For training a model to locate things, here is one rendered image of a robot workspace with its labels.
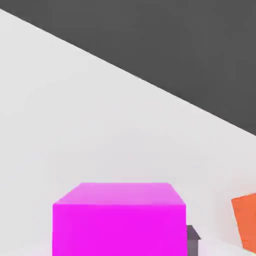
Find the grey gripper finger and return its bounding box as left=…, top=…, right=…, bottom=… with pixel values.
left=186, top=224, right=225, bottom=256

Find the small magenta cube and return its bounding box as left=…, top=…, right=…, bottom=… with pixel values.
left=52, top=182, right=188, bottom=256

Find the large orange box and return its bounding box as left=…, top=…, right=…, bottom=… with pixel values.
left=231, top=192, right=256, bottom=254

